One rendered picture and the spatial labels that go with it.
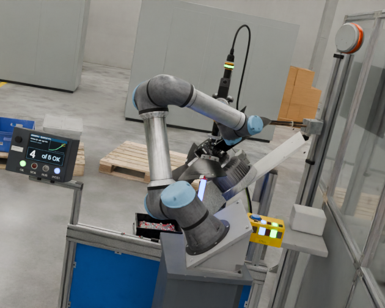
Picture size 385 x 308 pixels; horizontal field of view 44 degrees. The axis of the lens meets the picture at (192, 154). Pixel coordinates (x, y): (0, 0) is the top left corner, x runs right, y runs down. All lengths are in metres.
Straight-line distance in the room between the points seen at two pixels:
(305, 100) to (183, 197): 9.00
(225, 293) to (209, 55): 6.43
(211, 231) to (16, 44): 8.22
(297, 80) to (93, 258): 8.58
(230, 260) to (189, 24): 6.40
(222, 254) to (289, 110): 8.93
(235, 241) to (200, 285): 0.20
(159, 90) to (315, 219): 1.23
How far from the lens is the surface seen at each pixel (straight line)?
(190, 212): 1.67
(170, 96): 1.73
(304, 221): 2.59
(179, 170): 2.45
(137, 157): 5.63
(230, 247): 1.67
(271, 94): 8.23
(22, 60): 9.63
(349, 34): 2.69
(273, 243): 2.05
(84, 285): 2.33
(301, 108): 10.58
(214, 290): 1.73
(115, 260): 2.23
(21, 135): 2.13
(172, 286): 1.71
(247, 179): 2.37
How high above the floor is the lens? 1.83
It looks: 16 degrees down
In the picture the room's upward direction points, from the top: 11 degrees clockwise
